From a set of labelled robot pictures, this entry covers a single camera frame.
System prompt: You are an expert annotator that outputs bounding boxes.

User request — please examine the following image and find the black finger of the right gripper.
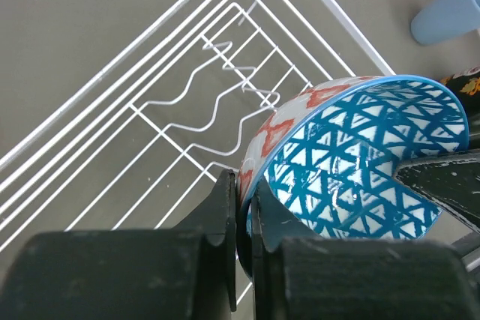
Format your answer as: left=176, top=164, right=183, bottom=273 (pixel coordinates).
left=452, top=232, right=479, bottom=271
left=393, top=149, right=479, bottom=230

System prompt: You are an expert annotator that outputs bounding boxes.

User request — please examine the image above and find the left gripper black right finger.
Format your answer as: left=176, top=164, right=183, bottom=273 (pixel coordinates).
left=251, top=181, right=479, bottom=319

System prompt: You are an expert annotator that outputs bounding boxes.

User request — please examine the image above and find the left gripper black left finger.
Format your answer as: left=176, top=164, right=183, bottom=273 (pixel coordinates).
left=1, top=170, right=237, bottom=319

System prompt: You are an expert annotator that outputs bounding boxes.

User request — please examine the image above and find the blue white patterned bowl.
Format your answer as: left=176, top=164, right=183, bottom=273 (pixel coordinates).
left=236, top=75, right=470, bottom=273

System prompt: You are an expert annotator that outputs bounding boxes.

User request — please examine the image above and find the light blue cup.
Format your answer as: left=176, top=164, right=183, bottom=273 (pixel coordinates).
left=410, top=0, right=479, bottom=45

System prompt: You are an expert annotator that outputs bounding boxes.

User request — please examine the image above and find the white wire dish rack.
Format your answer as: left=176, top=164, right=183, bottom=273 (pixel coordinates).
left=0, top=0, right=397, bottom=313

